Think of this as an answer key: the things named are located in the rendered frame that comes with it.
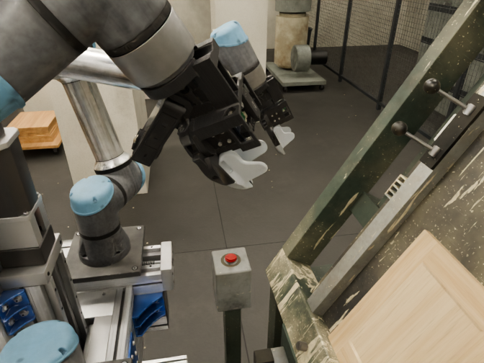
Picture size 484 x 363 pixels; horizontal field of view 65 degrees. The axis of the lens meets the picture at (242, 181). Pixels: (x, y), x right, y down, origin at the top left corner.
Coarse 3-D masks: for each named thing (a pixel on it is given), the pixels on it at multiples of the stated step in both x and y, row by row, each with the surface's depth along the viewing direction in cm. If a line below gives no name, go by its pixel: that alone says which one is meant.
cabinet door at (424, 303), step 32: (416, 256) 91; (448, 256) 84; (384, 288) 96; (416, 288) 88; (448, 288) 82; (480, 288) 76; (352, 320) 101; (384, 320) 93; (416, 320) 86; (448, 320) 79; (480, 320) 74; (352, 352) 97; (384, 352) 90; (416, 352) 83; (448, 352) 77; (480, 352) 72
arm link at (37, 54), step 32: (0, 0) 28; (32, 0) 28; (0, 32) 28; (32, 32) 28; (64, 32) 29; (0, 64) 28; (32, 64) 29; (64, 64) 32; (0, 96) 29; (32, 96) 33
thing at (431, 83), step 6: (426, 84) 89; (432, 84) 88; (438, 84) 88; (426, 90) 90; (432, 90) 89; (438, 90) 89; (444, 96) 90; (450, 96) 89; (456, 102) 89; (462, 108) 90; (468, 108) 89; (474, 108) 88; (468, 114) 89
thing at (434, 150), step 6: (396, 126) 93; (402, 126) 93; (396, 132) 93; (402, 132) 93; (408, 132) 94; (414, 138) 94; (420, 144) 94; (426, 144) 93; (432, 150) 93; (438, 150) 92
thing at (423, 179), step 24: (480, 120) 88; (456, 144) 91; (408, 192) 98; (384, 216) 102; (360, 240) 106; (384, 240) 103; (336, 264) 111; (360, 264) 106; (336, 288) 109; (312, 312) 113
